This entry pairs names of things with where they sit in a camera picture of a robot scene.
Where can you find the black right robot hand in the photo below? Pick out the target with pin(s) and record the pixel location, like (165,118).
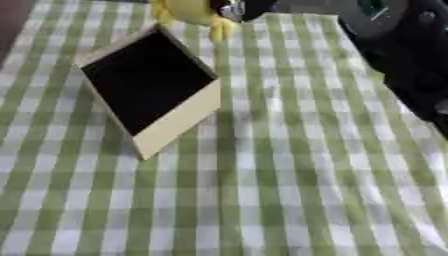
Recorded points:
(254,8)

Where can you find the yellow soft toy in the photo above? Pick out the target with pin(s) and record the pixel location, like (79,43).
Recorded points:
(189,10)

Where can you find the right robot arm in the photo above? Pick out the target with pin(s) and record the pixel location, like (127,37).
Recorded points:
(408,56)

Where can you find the tan cardboard box black inside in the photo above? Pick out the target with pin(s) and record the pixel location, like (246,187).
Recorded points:
(146,83)

